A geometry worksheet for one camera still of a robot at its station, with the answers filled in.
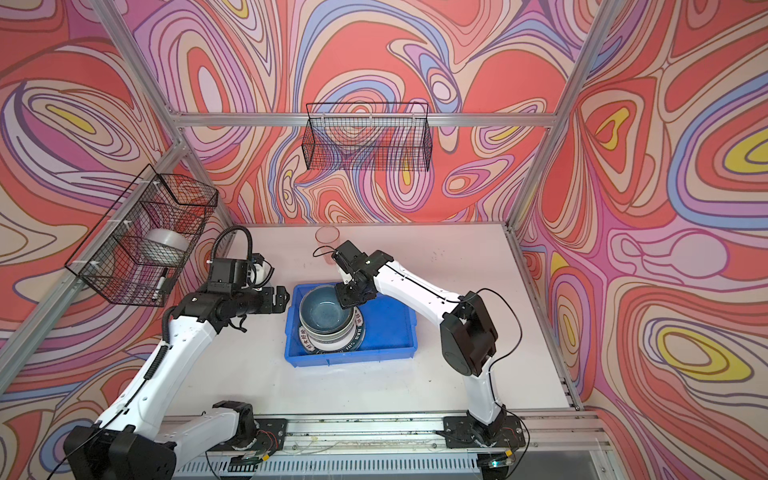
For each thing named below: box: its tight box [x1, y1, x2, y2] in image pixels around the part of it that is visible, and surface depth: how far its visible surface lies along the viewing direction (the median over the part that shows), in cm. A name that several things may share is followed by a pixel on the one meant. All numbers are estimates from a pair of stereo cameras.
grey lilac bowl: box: [306, 328, 358, 352], surface depth 82 cm
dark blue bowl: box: [299, 284, 355, 334], surface depth 84 cm
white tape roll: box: [143, 228, 190, 265], surface depth 74 cm
